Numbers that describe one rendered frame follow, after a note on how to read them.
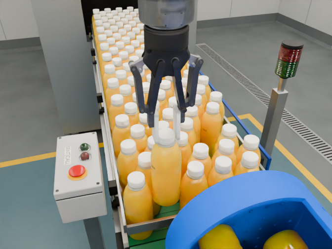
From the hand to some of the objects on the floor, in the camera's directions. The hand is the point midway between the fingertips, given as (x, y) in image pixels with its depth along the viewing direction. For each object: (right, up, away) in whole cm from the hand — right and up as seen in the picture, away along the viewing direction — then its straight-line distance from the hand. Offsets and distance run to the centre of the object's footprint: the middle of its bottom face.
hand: (165, 124), depth 60 cm
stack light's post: (+38, -78, +101) cm, 133 cm away
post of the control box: (-21, -98, +74) cm, 124 cm away
